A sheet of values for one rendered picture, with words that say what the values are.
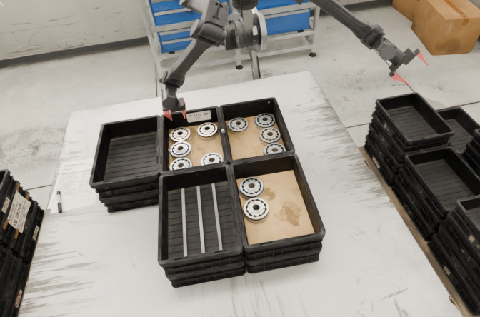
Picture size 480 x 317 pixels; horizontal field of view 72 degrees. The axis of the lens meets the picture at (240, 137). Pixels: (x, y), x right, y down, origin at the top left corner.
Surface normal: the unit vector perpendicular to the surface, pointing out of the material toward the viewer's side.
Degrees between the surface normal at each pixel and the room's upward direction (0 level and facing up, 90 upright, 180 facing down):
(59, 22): 90
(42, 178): 0
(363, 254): 0
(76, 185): 0
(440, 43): 90
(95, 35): 90
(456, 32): 89
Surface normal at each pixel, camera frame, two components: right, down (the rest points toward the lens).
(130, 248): -0.07, -0.70
